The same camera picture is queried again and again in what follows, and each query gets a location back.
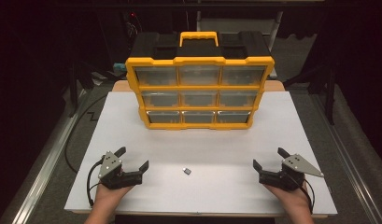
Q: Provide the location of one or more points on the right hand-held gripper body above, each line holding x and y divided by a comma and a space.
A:
285, 179

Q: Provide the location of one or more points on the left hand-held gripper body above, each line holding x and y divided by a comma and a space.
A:
117, 179

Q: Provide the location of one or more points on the small black silver part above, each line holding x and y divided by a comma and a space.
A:
187, 170

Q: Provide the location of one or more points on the yellow black drawer organizer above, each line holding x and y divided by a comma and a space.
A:
198, 126

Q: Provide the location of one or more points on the clear plastic drawer bin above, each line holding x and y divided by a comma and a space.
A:
199, 75

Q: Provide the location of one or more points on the person's left hand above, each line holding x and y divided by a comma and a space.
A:
107, 196

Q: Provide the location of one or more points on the person's right hand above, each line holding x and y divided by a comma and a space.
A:
293, 199

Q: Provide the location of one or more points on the black metal stand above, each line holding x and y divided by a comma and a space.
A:
329, 102
74, 93

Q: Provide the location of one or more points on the group of clear drawers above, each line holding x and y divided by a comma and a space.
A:
156, 76

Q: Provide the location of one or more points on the small teal object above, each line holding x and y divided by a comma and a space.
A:
119, 67

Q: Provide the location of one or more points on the black device with red light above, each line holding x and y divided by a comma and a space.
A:
131, 28

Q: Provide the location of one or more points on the aluminium floor rail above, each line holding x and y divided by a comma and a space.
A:
45, 168
350, 168

